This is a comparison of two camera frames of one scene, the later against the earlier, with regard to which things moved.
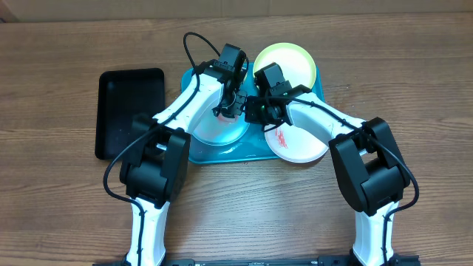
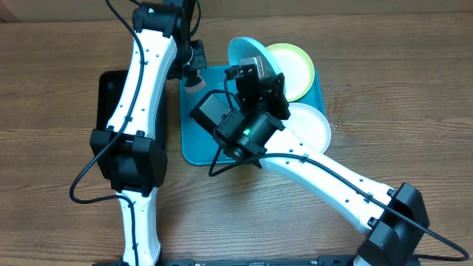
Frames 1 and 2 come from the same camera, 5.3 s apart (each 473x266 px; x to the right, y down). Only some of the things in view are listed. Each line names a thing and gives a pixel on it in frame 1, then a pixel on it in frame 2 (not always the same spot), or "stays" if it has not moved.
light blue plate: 210,129 -> 241,47
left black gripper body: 231,107 -> 188,60
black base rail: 293,261 stays
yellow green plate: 295,63 stays
